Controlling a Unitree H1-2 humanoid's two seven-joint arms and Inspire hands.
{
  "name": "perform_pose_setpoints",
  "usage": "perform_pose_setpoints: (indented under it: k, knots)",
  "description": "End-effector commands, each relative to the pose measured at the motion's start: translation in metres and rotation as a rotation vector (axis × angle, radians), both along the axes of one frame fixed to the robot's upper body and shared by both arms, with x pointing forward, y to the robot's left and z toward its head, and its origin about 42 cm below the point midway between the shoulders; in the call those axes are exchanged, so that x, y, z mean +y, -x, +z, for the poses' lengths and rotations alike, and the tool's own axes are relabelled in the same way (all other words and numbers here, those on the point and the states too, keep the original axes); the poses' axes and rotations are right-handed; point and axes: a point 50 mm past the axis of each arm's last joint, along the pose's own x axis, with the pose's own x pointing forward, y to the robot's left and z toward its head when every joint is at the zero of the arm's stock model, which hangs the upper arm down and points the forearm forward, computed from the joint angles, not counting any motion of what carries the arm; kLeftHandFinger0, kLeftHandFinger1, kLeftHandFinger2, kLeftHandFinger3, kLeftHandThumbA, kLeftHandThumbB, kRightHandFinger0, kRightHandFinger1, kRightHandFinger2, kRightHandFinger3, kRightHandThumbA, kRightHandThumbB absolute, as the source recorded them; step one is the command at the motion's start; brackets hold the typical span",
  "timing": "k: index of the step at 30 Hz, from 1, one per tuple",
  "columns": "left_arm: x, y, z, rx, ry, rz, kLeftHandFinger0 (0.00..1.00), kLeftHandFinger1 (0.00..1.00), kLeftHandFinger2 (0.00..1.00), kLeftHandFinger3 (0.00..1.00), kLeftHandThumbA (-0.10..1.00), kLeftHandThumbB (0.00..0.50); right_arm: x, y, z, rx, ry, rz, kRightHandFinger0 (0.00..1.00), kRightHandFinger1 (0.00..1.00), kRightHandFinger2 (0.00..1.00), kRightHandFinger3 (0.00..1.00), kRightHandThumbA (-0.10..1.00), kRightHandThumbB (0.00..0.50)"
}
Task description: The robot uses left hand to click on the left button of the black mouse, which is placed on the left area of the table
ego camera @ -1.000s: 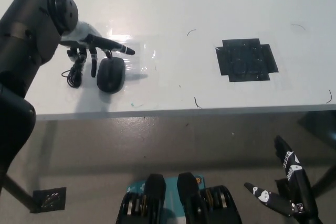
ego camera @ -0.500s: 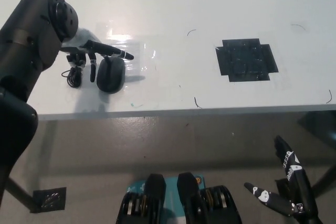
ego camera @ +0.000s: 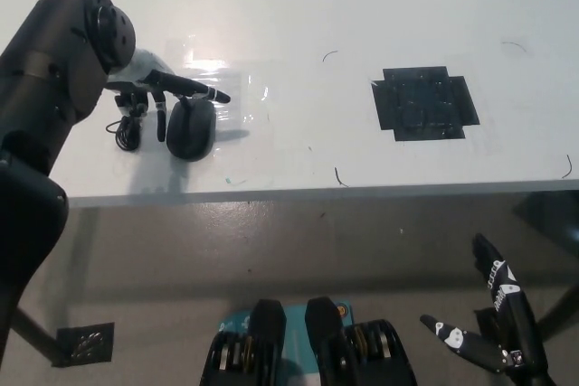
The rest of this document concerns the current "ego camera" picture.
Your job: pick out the black computer mouse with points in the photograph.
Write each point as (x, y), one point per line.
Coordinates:
(190, 130)

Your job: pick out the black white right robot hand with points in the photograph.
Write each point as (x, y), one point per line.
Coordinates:
(511, 318)

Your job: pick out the black floor marker square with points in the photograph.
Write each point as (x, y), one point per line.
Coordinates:
(86, 343)

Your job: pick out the black tape patch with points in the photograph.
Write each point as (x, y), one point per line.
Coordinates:
(425, 105)

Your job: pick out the clear plastic film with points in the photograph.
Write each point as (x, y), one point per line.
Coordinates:
(244, 96)

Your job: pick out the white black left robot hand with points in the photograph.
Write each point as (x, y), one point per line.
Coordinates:
(149, 70)

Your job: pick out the black table leg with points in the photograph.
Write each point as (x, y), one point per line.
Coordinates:
(561, 311)
(36, 334)

